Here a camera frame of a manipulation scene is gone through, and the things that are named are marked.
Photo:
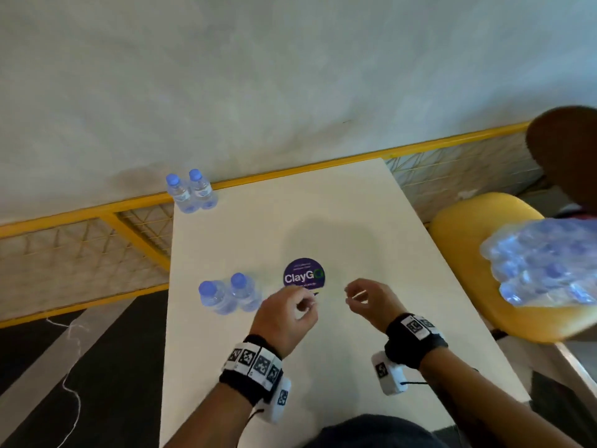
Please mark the person's left hand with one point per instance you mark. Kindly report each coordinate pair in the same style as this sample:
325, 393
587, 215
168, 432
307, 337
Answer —
277, 319

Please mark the person's right hand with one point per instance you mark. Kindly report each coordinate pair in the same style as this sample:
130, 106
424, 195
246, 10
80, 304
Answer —
380, 303

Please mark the person's left fingers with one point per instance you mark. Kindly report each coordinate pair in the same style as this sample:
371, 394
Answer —
308, 305

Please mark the person's right fingers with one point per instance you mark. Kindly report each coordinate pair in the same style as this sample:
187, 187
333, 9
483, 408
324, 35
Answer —
357, 288

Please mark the small white strip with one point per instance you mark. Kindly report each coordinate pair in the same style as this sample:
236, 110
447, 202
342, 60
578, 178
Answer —
359, 295

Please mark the person's left forearm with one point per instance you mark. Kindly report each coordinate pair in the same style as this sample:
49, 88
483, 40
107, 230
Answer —
214, 419

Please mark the person's right forearm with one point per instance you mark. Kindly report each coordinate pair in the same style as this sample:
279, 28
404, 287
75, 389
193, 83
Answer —
485, 401

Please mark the round purple sticker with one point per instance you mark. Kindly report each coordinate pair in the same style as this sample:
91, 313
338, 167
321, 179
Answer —
303, 272

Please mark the clear water bottle blue cap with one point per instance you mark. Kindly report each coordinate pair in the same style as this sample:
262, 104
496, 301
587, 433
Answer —
215, 298
203, 190
245, 291
181, 194

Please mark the black right wristband with markers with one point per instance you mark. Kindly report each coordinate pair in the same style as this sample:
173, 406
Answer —
413, 338

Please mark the black wristband with markers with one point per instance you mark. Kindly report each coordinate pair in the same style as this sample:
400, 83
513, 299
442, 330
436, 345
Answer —
413, 338
252, 366

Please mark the black left wristband with markers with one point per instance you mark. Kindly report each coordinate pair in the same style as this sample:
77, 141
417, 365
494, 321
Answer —
252, 366

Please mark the yellow plastic chair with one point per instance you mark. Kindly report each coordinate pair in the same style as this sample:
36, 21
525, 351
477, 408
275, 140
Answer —
459, 237

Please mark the person's dark trousers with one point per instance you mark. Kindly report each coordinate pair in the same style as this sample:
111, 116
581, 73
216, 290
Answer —
373, 433

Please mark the wrapped pack of water bottles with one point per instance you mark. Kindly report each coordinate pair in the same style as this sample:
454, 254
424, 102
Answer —
541, 261

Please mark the brown rounded chair back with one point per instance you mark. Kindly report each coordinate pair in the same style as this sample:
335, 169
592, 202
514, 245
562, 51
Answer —
566, 149

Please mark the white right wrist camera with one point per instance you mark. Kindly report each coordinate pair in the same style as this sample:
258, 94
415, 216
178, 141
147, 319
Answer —
387, 373

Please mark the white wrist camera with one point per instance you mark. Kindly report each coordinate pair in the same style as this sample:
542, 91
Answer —
277, 401
387, 373

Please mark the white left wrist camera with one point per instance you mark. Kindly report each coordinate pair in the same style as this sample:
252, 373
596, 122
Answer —
277, 401

